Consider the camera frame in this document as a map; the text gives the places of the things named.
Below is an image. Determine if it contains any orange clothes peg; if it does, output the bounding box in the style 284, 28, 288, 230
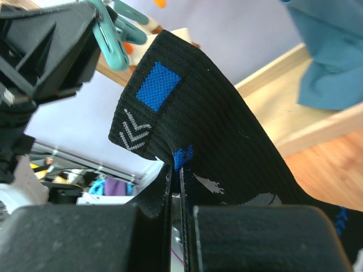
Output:
154, 0, 167, 9

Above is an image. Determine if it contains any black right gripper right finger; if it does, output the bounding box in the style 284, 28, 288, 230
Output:
179, 168, 352, 271

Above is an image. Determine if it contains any brown cream hanging sock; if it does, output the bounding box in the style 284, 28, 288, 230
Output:
124, 16, 202, 67

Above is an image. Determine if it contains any blue hanging sock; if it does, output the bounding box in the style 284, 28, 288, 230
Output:
283, 0, 362, 110

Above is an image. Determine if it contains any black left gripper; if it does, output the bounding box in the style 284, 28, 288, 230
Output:
1, 2, 100, 181

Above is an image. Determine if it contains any long black patterned sock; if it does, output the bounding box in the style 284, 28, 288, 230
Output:
108, 30, 362, 271

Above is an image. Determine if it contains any teal clothes peg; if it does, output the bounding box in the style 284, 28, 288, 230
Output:
90, 0, 150, 71

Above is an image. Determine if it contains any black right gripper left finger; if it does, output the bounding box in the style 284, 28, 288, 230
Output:
1, 166, 172, 271

